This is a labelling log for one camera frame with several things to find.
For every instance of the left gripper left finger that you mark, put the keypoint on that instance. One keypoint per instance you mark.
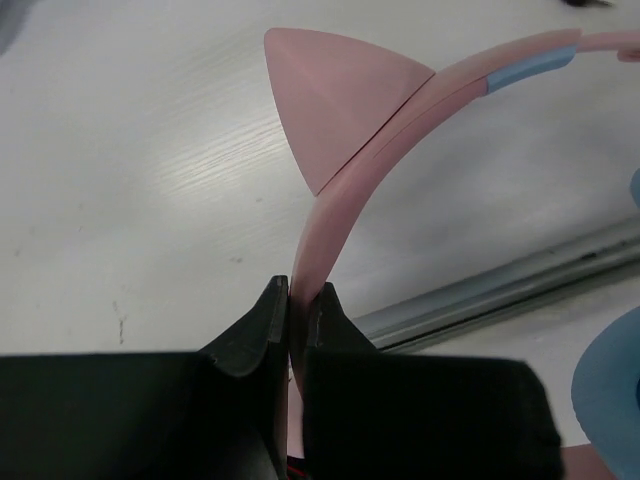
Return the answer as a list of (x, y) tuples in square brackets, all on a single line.
[(216, 413)]

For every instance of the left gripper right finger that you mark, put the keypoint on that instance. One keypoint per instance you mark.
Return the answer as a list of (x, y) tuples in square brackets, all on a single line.
[(374, 415)]

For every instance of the pink blue cat-ear headphones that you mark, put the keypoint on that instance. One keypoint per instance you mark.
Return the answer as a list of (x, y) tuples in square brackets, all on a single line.
[(351, 111)]

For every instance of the aluminium front rail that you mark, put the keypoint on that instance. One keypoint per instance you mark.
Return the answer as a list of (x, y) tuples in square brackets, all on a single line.
[(514, 288)]

